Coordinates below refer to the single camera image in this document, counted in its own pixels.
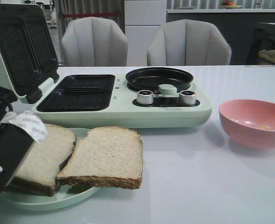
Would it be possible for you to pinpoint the beige cushion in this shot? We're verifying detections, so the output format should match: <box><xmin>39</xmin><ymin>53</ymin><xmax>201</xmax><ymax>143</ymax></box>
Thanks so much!
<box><xmin>258</xmin><ymin>49</ymin><xmax>275</xmax><ymax>65</ymax></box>

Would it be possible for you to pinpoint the mint green breakfast maker base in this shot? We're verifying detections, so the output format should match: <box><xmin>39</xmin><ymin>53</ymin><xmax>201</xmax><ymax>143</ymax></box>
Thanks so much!
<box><xmin>32</xmin><ymin>74</ymin><xmax>212</xmax><ymax>128</ymax></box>

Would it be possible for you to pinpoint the pink bowl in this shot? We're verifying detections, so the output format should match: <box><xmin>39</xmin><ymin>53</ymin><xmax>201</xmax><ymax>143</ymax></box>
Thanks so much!
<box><xmin>219</xmin><ymin>99</ymin><xmax>275</xmax><ymax>150</ymax></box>

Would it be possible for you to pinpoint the grey upholstered chair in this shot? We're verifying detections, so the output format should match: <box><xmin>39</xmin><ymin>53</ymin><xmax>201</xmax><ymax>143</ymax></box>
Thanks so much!
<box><xmin>147</xmin><ymin>19</ymin><xmax>232</xmax><ymax>66</ymax></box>
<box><xmin>61</xmin><ymin>17</ymin><xmax>128</xmax><ymax>67</ymax></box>

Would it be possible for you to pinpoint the white cabinet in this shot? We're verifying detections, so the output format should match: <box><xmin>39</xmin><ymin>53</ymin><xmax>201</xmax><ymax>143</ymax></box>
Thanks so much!
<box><xmin>124</xmin><ymin>0</ymin><xmax>167</xmax><ymax>66</ymax></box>

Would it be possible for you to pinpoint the fruit plate on counter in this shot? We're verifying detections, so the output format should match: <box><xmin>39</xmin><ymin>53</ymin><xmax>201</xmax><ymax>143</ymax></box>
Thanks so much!
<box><xmin>220</xmin><ymin>0</ymin><xmax>242</xmax><ymax>9</ymax></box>

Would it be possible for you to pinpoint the bread slice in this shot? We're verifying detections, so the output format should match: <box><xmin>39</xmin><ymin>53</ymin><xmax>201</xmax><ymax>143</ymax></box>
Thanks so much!
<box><xmin>9</xmin><ymin>124</ymin><xmax>77</xmax><ymax>196</ymax></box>
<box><xmin>57</xmin><ymin>126</ymin><xmax>143</xmax><ymax>189</ymax></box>

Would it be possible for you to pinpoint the shrimp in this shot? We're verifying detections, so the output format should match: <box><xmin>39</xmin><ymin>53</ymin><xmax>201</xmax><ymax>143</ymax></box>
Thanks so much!
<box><xmin>257</xmin><ymin>125</ymin><xmax>273</xmax><ymax>130</ymax></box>

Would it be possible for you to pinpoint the dark grey counter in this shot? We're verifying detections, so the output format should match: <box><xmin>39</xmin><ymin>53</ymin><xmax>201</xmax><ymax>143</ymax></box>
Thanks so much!
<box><xmin>167</xmin><ymin>8</ymin><xmax>275</xmax><ymax>65</ymax></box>

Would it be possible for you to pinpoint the right grey upholstered chair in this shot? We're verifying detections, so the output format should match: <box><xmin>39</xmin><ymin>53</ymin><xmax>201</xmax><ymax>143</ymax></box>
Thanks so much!
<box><xmin>147</xmin><ymin>19</ymin><xmax>232</xmax><ymax>66</ymax></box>

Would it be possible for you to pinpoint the silver control knob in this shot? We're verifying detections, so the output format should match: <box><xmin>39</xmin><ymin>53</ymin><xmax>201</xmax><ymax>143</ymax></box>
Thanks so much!
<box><xmin>179</xmin><ymin>90</ymin><xmax>196</xmax><ymax>105</ymax></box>
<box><xmin>136</xmin><ymin>90</ymin><xmax>154</xmax><ymax>105</ymax></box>

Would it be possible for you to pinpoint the left silver control knob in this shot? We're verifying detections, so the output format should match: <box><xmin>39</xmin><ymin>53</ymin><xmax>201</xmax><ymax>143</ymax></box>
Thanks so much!
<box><xmin>136</xmin><ymin>90</ymin><xmax>154</xmax><ymax>105</ymax></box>

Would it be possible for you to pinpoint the right silver control knob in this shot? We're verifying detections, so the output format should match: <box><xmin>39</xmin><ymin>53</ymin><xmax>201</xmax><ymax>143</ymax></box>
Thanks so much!
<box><xmin>179</xmin><ymin>90</ymin><xmax>196</xmax><ymax>105</ymax></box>

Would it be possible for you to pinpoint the mint green sandwich maker lid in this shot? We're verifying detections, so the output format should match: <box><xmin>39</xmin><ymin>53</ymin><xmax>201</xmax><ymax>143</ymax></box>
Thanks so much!
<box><xmin>0</xmin><ymin>3</ymin><xmax>59</xmax><ymax>104</ymax></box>

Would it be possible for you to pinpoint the black round frying pan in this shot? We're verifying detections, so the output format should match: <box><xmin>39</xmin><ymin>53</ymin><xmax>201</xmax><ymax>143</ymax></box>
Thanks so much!
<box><xmin>126</xmin><ymin>67</ymin><xmax>193</xmax><ymax>92</ymax></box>

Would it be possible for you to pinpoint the left grey upholstered chair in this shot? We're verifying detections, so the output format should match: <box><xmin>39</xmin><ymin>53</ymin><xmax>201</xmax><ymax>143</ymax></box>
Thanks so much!
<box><xmin>61</xmin><ymin>17</ymin><xmax>128</xmax><ymax>67</ymax></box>

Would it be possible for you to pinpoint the mint green pan handle knob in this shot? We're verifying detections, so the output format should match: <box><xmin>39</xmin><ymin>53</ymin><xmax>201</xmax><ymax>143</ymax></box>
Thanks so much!
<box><xmin>158</xmin><ymin>84</ymin><xmax>177</xmax><ymax>95</ymax></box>

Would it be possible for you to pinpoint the mint green round plate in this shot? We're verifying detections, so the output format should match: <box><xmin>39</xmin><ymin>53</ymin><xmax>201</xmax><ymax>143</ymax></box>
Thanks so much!
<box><xmin>0</xmin><ymin>128</ymin><xmax>99</xmax><ymax>211</ymax></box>

